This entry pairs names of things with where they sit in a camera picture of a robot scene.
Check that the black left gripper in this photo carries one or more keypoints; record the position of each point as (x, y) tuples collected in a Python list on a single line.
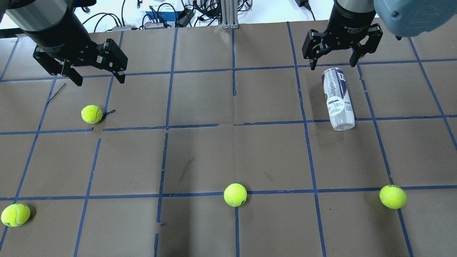
[(59, 40)]

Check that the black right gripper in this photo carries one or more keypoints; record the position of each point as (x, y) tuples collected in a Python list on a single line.
[(348, 21)]

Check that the clear Wilson tennis ball can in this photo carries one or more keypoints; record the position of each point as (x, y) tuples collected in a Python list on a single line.
[(337, 99)]

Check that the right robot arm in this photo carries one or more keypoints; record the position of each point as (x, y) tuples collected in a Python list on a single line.
[(408, 18)]

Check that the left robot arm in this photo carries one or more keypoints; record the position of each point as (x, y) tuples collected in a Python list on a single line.
[(14, 8)]

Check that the tennis ball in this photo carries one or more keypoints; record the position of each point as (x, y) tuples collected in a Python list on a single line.
[(15, 215), (393, 197), (91, 114), (235, 195)]

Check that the tennis ball bottom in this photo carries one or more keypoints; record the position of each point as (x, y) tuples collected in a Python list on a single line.
[(393, 197), (15, 215)]

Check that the tennis ball centre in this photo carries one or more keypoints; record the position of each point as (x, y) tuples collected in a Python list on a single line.
[(235, 195)]

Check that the blue white box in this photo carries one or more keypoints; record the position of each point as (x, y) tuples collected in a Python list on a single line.
[(162, 11)]

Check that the black power adapter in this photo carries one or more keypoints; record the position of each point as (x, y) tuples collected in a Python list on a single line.
[(184, 18)]

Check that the aluminium frame post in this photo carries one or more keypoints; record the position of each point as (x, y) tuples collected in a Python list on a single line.
[(229, 10)]

